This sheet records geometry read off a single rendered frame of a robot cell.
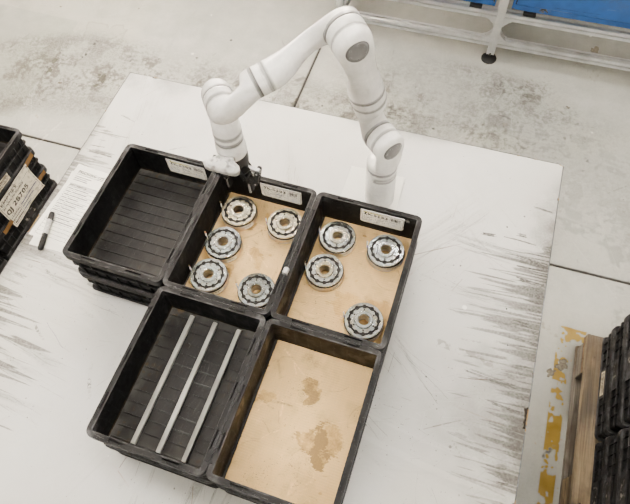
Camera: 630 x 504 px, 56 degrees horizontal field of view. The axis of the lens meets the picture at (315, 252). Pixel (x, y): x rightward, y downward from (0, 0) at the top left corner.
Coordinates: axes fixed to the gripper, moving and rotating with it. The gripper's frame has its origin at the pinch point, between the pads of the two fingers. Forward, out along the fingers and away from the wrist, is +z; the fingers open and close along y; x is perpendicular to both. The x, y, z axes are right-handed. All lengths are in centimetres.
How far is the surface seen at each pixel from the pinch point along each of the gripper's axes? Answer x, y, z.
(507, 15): -178, -58, 70
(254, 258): 11.8, -6.4, 17.3
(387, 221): -7.5, -39.5, 11.3
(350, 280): 10.3, -34.3, 17.2
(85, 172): -8, 65, 30
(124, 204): 6.3, 38.0, 17.6
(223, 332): 35.1, -6.7, 17.4
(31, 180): -15, 107, 61
